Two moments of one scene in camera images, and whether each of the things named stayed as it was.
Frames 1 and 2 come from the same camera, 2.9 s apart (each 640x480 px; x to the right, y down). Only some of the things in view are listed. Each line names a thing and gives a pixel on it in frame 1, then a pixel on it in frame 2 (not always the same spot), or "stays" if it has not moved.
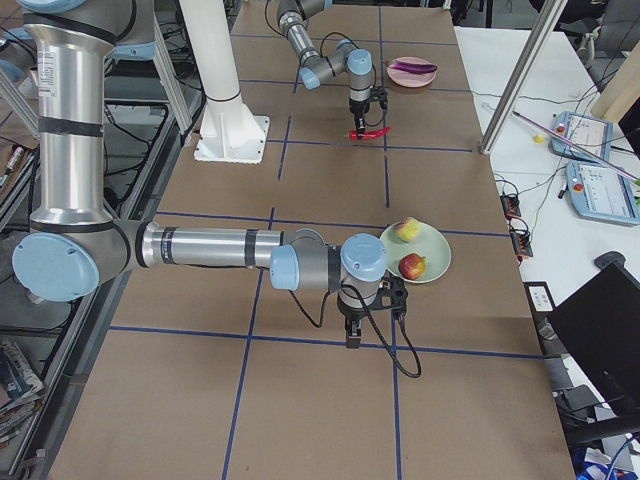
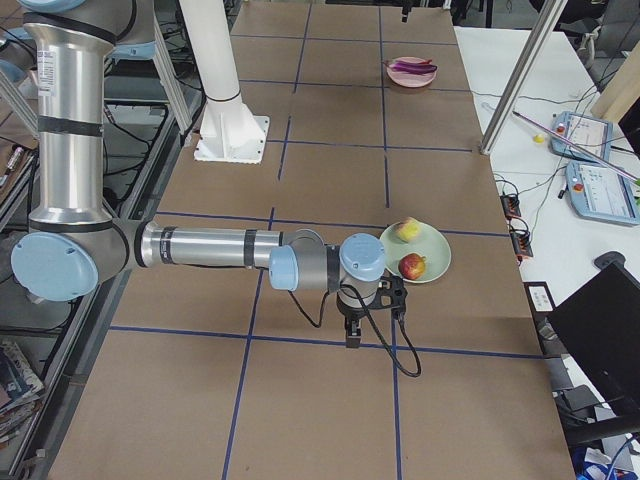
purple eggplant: [410, 65] stays
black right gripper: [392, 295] stays
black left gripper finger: [360, 125] → [406, 9]
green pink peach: [408, 229] stays
